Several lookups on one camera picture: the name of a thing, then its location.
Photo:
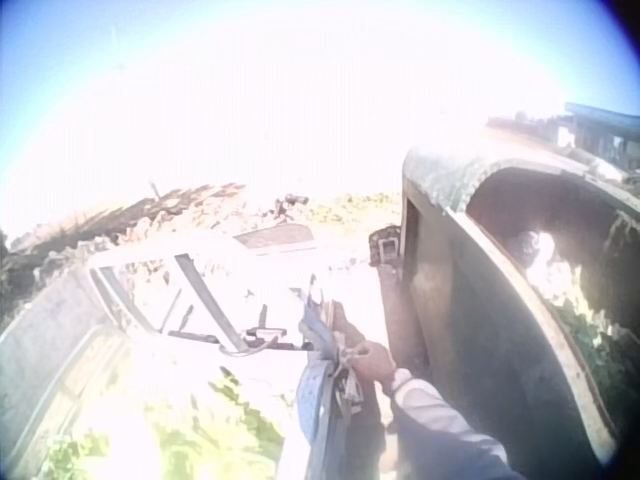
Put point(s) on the person's right hand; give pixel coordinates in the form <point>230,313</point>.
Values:
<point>374,361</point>

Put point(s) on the person's right fingers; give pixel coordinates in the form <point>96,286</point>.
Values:
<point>345,327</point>

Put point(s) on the square metal tube end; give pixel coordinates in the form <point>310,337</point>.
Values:
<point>386,246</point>

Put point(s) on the grey mesh grille panel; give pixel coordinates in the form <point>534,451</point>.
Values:
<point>277,236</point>

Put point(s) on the dark object on rubble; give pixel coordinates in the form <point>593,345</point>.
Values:
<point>292,201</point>

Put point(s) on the green weeds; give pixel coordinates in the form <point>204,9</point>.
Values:
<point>220,425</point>

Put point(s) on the stone rubble heap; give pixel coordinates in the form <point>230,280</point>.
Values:
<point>150,220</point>

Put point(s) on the green vines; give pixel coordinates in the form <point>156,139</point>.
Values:
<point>600,345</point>

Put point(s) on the grey metal sheet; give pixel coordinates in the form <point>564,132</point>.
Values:
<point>45,345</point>

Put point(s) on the building with blue roof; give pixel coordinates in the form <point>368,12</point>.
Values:
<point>597,130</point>

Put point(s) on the white metal window frame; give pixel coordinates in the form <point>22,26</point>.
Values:
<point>200,295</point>

